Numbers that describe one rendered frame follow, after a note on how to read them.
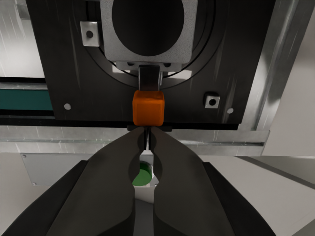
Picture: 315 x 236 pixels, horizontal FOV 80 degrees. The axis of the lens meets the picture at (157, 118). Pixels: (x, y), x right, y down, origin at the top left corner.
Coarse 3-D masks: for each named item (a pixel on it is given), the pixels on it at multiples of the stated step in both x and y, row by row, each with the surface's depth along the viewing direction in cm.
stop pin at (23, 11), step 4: (16, 4) 18; (20, 4) 18; (24, 4) 18; (20, 8) 18; (24, 8) 18; (20, 12) 19; (24, 12) 19; (28, 12) 19; (20, 16) 19; (24, 16) 19; (28, 16) 19
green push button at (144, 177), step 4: (140, 164) 28; (144, 164) 29; (140, 168) 28; (144, 168) 28; (148, 168) 28; (140, 172) 28; (144, 172) 28; (148, 172) 28; (140, 176) 28; (144, 176) 28; (148, 176) 28; (136, 180) 29; (140, 180) 29; (144, 180) 29; (148, 180) 29; (136, 184) 29; (140, 184) 29; (144, 184) 29
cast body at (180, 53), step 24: (120, 0) 7; (144, 0) 7; (168, 0) 7; (192, 0) 8; (120, 24) 8; (144, 24) 8; (168, 24) 8; (192, 24) 9; (120, 48) 9; (144, 48) 8; (168, 48) 8
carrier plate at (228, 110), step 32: (32, 0) 18; (64, 0) 18; (256, 0) 18; (64, 32) 19; (256, 32) 20; (64, 64) 21; (96, 64) 21; (224, 64) 21; (256, 64) 21; (64, 96) 22; (96, 96) 23; (128, 96) 23; (192, 96) 23; (224, 96) 23
